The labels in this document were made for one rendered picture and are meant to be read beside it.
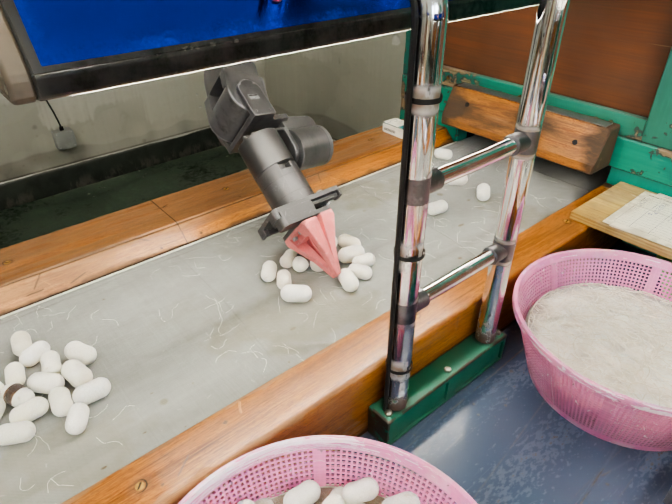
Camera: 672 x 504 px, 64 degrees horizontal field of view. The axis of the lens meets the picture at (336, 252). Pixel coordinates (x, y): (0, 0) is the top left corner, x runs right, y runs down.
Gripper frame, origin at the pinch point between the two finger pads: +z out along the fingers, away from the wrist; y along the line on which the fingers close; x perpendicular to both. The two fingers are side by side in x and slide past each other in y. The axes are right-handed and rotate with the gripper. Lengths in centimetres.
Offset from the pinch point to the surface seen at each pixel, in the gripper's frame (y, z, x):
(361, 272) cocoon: 2.9, 1.9, -0.7
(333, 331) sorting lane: -5.8, 6.6, -2.8
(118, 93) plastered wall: 48, -142, 163
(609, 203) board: 39.7, 10.6, -10.5
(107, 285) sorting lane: -22.0, -12.8, 12.8
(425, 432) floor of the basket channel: -3.9, 20.7, -5.7
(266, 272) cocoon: -6.4, -4.0, 3.6
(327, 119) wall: 131, -91, 144
